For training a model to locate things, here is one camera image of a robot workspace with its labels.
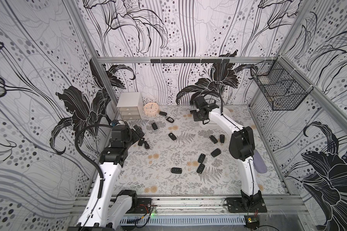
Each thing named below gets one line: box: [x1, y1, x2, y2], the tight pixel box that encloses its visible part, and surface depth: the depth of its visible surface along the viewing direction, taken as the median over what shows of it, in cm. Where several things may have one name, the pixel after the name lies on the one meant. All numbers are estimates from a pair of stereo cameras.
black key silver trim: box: [165, 116, 175, 124], surface depth 110 cm
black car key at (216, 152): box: [211, 148, 222, 158], surface depth 92 cm
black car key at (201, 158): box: [197, 153, 206, 164], surface depth 90 cm
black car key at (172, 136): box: [168, 132, 177, 141], surface depth 101 cm
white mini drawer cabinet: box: [116, 91, 144, 121], surface depth 109 cm
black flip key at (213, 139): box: [209, 134, 218, 144], surface depth 100 cm
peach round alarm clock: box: [143, 102, 160, 117], surface depth 117 cm
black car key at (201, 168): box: [196, 163, 206, 175], surface depth 86 cm
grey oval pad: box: [253, 149, 268, 174], surface depth 87 cm
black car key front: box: [171, 167, 183, 174], surface depth 86 cm
